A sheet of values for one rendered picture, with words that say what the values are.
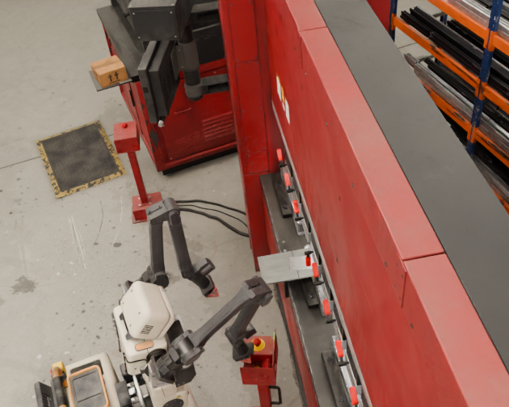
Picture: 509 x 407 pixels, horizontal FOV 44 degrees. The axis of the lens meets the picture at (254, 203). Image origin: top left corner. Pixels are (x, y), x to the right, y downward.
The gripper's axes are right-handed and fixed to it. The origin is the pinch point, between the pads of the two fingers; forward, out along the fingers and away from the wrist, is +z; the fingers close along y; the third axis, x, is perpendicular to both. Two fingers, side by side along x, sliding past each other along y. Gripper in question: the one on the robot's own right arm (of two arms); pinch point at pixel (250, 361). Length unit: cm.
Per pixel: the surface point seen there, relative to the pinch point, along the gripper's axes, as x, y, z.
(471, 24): 185, 163, -24
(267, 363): 1.7, 5.9, 7.3
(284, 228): 77, 25, -5
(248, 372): -3.7, -2.1, 3.2
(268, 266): 38.4, 18.2, -17.8
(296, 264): 38, 31, -14
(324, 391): -23.2, 32.5, 3.2
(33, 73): 428, -227, -8
